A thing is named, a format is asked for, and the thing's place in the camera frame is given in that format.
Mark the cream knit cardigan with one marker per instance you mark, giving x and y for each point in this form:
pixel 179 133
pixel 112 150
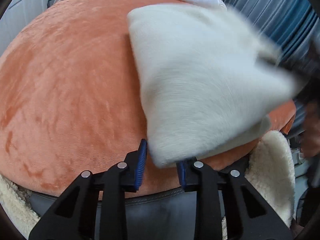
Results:
pixel 208 79

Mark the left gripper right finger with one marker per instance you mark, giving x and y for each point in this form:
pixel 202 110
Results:
pixel 227 197

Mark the orange plush blanket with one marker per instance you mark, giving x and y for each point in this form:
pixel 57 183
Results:
pixel 70 99

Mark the white wardrobe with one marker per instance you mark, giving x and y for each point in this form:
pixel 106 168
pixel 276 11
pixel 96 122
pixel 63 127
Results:
pixel 18 14

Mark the grey bed frame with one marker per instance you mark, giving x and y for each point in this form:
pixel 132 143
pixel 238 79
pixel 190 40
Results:
pixel 167 215

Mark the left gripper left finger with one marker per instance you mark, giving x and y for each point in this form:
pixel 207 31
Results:
pixel 73 214

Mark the cream fluffy rug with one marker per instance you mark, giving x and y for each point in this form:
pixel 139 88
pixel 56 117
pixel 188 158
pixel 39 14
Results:
pixel 271 172

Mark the person's right hand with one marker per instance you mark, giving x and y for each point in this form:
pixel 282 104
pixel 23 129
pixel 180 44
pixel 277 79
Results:
pixel 310 142

